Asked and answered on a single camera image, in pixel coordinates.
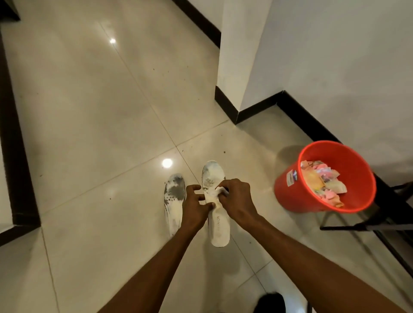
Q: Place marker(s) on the person's right hand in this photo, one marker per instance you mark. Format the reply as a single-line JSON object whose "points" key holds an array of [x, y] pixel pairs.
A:
{"points": [[238, 203]]}

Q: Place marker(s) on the person's left hand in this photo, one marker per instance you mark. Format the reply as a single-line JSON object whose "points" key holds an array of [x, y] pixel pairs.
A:
{"points": [[192, 212]]}

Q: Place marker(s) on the person's left thumb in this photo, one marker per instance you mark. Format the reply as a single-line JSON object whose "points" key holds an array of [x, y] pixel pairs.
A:
{"points": [[208, 207]]}

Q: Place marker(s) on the person's right thumb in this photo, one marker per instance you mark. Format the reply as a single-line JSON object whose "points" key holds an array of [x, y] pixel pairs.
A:
{"points": [[221, 200]]}

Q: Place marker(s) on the white wipe cloth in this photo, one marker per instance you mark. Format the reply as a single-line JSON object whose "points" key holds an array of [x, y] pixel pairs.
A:
{"points": [[224, 191]]}

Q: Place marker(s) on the white shoe insole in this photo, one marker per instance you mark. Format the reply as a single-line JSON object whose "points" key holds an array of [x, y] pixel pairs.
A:
{"points": [[173, 206], [220, 227]]}

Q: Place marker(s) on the person's right forearm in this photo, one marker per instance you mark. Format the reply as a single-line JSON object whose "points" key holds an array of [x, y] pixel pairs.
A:
{"points": [[309, 274]]}

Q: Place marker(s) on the person's left forearm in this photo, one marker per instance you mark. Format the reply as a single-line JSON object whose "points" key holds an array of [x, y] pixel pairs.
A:
{"points": [[155, 274]]}

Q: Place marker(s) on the dirty white shoe insole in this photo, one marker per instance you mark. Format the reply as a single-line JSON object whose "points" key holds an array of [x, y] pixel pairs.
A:
{"points": [[173, 206]]}

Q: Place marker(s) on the pile of paper scraps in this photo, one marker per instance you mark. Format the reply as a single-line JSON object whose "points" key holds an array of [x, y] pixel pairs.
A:
{"points": [[324, 183]]}

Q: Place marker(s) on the person's black shoe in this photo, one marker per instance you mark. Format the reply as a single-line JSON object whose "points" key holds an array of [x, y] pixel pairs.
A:
{"points": [[269, 303]]}

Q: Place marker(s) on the red plastic bucket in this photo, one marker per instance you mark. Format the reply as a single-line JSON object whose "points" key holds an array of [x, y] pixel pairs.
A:
{"points": [[351, 161]]}

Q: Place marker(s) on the black metal furniture frame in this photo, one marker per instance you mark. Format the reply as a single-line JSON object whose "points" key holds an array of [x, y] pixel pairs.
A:
{"points": [[387, 222]]}

